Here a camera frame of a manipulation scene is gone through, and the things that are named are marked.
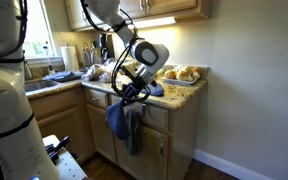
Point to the black tool on table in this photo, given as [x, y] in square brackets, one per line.
[54, 150]

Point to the grey towel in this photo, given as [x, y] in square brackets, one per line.
[133, 143]

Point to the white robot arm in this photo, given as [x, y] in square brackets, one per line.
[23, 155]

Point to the wooden right drawer front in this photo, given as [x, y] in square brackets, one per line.
[155, 117]

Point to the white perforated robot table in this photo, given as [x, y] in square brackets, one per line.
[67, 166]

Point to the under cabinet light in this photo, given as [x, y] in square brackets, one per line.
[150, 22]

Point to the dark cloth by sink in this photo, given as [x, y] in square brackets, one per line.
[63, 76]

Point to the blue towel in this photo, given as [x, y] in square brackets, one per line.
[115, 113]

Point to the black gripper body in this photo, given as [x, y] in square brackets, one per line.
[143, 79]

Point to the kitchen window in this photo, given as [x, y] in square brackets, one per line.
[39, 41]

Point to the wooden upper cabinet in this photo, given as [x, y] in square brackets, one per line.
[181, 10]

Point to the wooden drawer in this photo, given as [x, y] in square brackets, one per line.
[102, 103]
[155, 117]

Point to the bottles on counter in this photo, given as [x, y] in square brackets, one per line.
[99, 51]

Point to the wooden corner cabinet door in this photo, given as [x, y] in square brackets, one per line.
[70, 123]

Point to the paper towel roll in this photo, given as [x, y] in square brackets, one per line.
[69, 56]

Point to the metal cabinet door handle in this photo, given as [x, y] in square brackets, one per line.
[162, 148]

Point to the black towel hook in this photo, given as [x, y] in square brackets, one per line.
[143, 109]

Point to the wooden adjacent cabinet door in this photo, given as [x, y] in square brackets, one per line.
[102, 134]

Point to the wooden cabinet door under towel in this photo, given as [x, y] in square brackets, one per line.
[149, 164]

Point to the tray of bread rolls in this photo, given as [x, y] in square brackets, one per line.
[182, 75]

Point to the plastic bags on counter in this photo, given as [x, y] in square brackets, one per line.
[103, 72]

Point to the wooden left drawer front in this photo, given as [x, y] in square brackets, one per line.
[102, 103]

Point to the kitchen sink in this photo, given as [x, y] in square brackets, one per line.
[41, 84]

